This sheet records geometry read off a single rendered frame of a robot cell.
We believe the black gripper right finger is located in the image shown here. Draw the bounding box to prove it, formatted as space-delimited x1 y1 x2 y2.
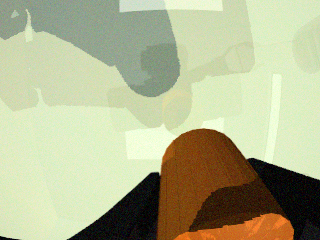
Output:
247 157 320 240

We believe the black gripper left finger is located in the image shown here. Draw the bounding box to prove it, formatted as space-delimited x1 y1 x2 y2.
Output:
67 171 160 240

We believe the orange cylindrical knob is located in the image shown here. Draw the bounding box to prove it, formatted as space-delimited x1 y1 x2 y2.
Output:
156 128 295 240

